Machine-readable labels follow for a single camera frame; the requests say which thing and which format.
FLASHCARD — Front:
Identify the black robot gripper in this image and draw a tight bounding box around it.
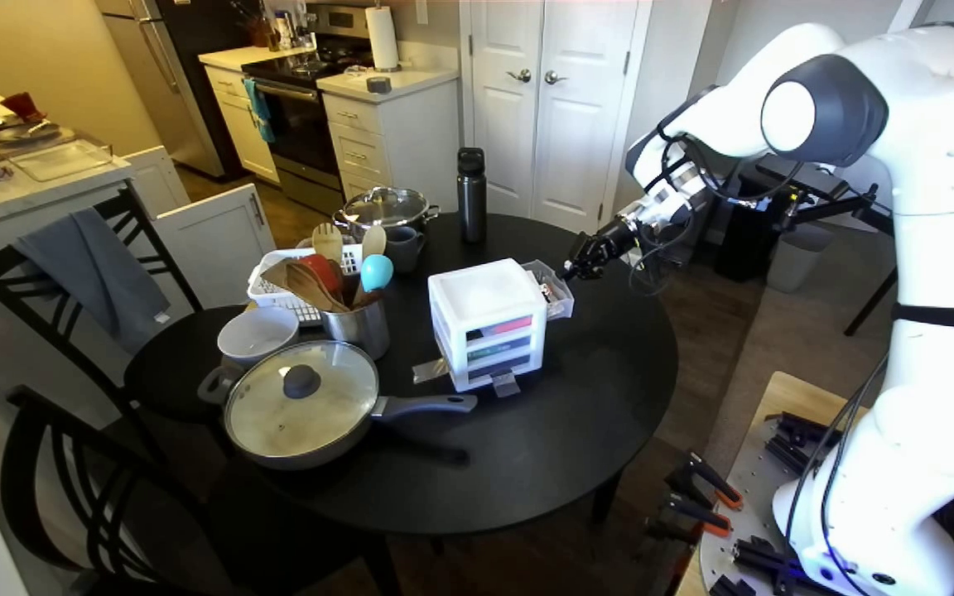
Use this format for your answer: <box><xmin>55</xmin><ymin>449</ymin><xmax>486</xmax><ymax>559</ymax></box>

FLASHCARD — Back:
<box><xmin>559</xmin><ymin>161</ymin><xmax>709</xmax><ymax>279</ymax></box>

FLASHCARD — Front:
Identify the clear top drawer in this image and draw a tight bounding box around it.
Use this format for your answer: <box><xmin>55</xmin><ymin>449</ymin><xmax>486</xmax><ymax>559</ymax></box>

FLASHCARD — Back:
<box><xmin>464</xmin><ymin>257</ymin><xmax>574</xmax><ymax>333</ymax></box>

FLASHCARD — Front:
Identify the clear drawer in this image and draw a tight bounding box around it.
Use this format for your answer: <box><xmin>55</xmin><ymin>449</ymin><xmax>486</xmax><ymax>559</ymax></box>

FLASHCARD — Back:
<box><xmin>464</xmin><ymin>257</ymin><xmax>574</xmax><ymax>333</ymax></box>
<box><xmin>464</xmin><ymin>357</ymin><xmax>543</xmax><ymax>386</ymax></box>
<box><xmin>466</xmin><ymin>339</ymin><xmax>543</xmax><ymax>368</ymax></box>

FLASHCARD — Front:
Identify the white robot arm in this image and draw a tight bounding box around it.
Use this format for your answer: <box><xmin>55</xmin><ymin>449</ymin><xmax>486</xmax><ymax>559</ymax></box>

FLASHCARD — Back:
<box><xmin>564</xmin><ymin>24</ymin><xmax>954</xmax><ymax>596</ymax></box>

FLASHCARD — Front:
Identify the white plastic drawer organizer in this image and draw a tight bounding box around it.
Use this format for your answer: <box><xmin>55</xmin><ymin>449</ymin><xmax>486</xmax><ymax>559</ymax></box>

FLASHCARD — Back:
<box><xmin>426</xmin><ymin>257</ymin><xmax>545</xmax><ymax>390</ymax></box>

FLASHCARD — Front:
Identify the clear middle drawer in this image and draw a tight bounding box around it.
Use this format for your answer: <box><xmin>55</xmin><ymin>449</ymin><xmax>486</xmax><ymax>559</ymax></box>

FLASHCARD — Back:
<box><xmin>466</xmin><ymin>339</ymin><xmax>543</xmax><ymax>368</ymax></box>

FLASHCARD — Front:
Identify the clear bottom drawer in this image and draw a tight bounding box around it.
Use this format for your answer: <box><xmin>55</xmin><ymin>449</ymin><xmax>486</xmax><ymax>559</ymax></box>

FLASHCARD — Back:
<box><xmin>464</xmin><ymin>357</ymin><xmax>543</xmax><ymax>386</ymax></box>

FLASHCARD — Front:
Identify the black water bottle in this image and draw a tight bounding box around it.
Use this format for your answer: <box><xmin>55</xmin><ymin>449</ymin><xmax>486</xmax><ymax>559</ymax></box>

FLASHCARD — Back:
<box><xmin>457</xmin><ymin>145</ymin><xmax>486</xmax><ymax>245</ymax></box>

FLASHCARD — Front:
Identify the round black table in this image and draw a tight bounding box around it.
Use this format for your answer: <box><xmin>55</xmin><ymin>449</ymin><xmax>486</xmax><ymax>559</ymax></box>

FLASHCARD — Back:
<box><xmin>122</xmin><ymin>212</ymin><xmax>682</xmax><ymax>596</ymax></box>

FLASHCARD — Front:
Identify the white double door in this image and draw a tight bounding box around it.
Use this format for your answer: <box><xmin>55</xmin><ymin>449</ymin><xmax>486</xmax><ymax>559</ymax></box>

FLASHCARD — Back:
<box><xmin>461</xmin><ymin>0</ymin><xmax>652</xmax><ymax>233</ymax></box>

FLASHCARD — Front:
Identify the gray ceramic mug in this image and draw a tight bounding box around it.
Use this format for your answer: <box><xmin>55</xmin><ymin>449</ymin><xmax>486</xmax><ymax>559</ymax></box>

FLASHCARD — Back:
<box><xmin>389</xmin><ymin>226</ymin><xmax>423</xmax><ymax>273</ymax></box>

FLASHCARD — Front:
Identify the stainless steel pot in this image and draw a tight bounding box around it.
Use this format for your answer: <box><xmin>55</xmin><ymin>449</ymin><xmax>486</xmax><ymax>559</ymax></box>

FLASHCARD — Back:
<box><xmin>332</xmin><ymin>184</ymin><xmax>436</xmax><ymax>233</ymax></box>

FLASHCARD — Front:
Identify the blue spatula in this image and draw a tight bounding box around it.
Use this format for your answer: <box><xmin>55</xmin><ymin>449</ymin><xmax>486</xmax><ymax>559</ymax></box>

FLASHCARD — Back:
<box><xmin>360</xmin><ymin>255</ymin><xmax>395</xmax><ymax>291</ymax></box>

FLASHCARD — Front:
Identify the metal utensil holder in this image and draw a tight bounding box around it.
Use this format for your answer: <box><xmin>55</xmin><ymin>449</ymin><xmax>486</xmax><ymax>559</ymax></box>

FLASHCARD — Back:
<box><xmin>325</xmin><ymin>302</ymin><xmax>391</xmax><ymax>357</ymax></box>

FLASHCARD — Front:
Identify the white kitchen cabinet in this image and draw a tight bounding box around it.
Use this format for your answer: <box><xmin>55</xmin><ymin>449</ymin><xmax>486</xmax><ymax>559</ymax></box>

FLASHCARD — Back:
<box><xmin>318</xmin><ymin>69</ymin><xmax>461</xmax><ymax>210</ymax></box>

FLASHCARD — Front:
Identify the black orange clamp upper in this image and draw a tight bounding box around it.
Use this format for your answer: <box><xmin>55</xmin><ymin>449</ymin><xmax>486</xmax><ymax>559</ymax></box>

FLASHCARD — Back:
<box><xmin>665</xmin><ymin>449</ymin><xmax>741</xmax><ymax>509</ymax></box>

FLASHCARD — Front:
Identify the black orange clamp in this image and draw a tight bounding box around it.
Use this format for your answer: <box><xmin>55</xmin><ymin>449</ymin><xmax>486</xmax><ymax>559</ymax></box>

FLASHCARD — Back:
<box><xmin>645</xmin><ymin>492</ymin><xmax>732</xmax><ymax>542</ymax></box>
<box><xmin>665</xmin><ymin>449</ymin><xmax>741</xmax><ymax>509</ymax></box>

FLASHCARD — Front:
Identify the wooden spoon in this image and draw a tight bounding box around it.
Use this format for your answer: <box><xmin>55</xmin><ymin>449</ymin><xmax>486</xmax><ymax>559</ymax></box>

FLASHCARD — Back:
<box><xmin>310</xmin><ymin>221</ymin><xmax>346</xmax><ymax>263</ymax></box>

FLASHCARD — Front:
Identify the black orange clamp lower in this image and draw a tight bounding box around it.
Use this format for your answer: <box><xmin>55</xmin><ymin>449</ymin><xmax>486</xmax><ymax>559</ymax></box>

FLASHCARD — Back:
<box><xmin>645</xmin><ymin>492</ymin><xmax>732</xmax><ymax>542</ymax></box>

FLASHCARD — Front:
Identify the paper towel roll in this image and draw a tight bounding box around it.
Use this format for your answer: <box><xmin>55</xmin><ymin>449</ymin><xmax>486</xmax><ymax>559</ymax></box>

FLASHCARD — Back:
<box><xmin>365</xmin><ymin>8</ymin><xmax>401</xmax><ymax>73</ymax></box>

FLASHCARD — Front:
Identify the black oven stove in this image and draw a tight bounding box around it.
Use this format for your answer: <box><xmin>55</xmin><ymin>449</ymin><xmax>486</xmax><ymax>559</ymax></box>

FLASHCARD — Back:
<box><xmin>246</xmin><ymin>2</ymin><xmax>372</xmax><ymax>212</ymax></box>

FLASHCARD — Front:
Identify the frying pan with glass lid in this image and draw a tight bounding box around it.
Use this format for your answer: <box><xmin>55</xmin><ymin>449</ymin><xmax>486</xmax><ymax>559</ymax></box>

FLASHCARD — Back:
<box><xmin>200</xmin><ymin>341</ymin><xmax>478</xmax><ymax>469</ymax></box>

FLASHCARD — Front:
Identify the white plastic basket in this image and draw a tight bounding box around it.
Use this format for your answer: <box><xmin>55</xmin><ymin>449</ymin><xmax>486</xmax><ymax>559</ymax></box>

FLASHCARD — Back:
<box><xmin>249</xmin><ymin>245</ymin><xmax>360</xmax><ymax>325</ymax></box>

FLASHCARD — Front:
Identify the white bowl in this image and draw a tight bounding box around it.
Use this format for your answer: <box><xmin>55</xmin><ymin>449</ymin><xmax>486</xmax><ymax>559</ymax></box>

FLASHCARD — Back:
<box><xmin>216</xmin><ymin>308</ymin><xmax>299</xmax><ymax>361</ymax></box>

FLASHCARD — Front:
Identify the gray cloth on chair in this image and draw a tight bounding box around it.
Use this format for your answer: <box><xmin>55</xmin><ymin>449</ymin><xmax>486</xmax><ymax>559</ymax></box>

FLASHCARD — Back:
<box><xmin>15</xmin><ymin>210</ymin><xmax>170</xmax><ymax>351</ymax></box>

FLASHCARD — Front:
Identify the black wooden chair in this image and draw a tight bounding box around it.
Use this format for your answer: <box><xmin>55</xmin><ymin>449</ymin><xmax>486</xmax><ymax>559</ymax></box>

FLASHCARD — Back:
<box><xmin>0</xmin><ymin>184</ymin><xmax>203</xmax><ymax>413</ymax></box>
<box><xmin>0</xmin><ymin>386</ymin><xmax>401</xmax><ymax>596</ymax></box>

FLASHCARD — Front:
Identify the gray round robot base plate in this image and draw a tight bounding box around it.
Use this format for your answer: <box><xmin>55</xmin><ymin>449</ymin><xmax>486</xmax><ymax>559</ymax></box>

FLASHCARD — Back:
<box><xmin>691</xmin><ymin>413</ymin><xmax>830</xmax><ymax>596</ymax></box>

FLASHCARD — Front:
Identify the black bracket on plate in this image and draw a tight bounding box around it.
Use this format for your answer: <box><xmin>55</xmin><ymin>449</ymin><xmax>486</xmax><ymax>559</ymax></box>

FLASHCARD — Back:
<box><xmin>765</xmin><ymin>412</ymin><xmax>840</xmax><ymax>475</ymax></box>

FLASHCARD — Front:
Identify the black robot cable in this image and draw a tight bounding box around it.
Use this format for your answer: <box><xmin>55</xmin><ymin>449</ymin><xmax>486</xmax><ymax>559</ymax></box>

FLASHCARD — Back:
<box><xmin>778</xmin><ymin>361</ymin><xmax>887</xmax><ymax>556</ymax></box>

